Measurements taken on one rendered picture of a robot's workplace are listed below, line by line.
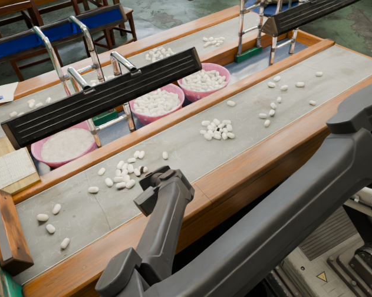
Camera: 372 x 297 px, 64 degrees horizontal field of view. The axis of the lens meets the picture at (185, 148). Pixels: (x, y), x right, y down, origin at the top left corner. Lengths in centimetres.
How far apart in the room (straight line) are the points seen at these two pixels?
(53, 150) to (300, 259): 106
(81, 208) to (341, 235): 98
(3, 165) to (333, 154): 116
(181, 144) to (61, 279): 63
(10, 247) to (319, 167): 80
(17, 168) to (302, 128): 110
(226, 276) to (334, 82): 139
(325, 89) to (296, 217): 126
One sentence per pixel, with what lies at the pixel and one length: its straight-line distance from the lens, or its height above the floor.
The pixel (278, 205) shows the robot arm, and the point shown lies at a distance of 34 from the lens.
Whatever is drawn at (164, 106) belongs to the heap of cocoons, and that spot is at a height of 73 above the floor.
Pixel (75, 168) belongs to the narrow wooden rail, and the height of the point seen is 76.
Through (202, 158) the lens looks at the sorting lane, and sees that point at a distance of 113.
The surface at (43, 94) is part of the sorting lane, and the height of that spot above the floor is 74.
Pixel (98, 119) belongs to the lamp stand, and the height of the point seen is 71.
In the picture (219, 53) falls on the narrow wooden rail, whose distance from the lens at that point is 174.
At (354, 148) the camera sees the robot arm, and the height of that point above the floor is 133.
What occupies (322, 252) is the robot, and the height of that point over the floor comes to 47.
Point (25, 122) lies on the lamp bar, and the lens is 89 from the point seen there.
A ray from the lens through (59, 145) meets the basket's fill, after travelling 136.
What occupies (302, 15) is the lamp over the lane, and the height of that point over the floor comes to 108.
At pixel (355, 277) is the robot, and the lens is 123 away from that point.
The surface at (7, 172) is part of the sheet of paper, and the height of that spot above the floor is 78.
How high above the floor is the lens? 157
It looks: 45 degrees down
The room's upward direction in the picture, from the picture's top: 5 degrees counter-clockwise
